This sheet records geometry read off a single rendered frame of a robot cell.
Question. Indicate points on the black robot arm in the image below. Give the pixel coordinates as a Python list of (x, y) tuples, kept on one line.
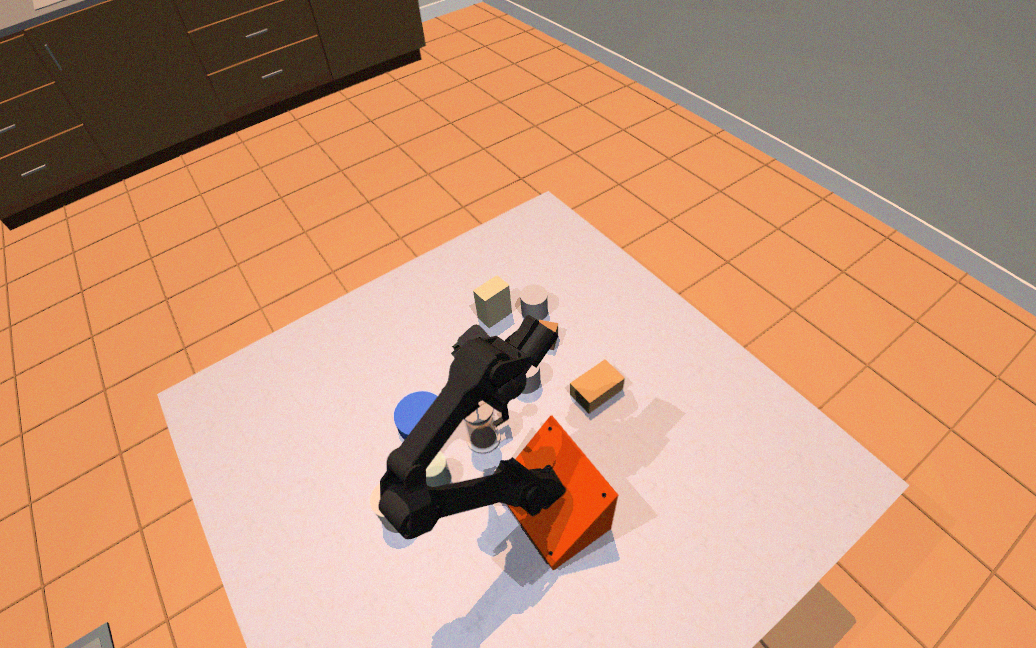
[(484, 369)]

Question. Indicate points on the dark blue short cylinder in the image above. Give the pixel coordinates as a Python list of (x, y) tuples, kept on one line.
[(410, 410)]

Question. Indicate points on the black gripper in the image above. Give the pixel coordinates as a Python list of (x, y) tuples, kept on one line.
[(476, 406)]

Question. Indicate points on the glass french press with black knob plunger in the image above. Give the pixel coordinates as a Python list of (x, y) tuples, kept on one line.
[(482, 433)]

